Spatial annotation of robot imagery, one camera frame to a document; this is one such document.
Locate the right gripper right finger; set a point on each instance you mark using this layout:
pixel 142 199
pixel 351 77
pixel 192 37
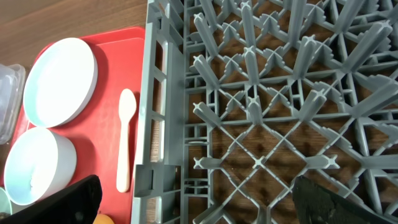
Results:
pixel 315 204

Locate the clear plastic bin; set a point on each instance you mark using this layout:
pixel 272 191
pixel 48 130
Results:
pixel 12 85

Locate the light blue plate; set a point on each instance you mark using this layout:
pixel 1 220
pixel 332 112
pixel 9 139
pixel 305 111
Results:
pixel 60 83

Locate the light blue rice bowl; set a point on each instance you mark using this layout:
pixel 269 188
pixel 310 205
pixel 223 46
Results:
pixel 40 163

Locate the grey dishwasher rack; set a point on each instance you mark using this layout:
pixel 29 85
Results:
pixel 204 59

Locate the yellow cup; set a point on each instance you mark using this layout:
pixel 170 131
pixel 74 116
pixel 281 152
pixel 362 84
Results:
pixel 103 219

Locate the white plastic spoon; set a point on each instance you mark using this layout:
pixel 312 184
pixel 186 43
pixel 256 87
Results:
pixel 126 110

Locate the green bowl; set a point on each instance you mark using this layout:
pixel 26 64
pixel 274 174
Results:
pixel 5 203

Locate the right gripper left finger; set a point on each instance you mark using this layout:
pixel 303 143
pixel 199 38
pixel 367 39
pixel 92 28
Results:
pixel 77 204

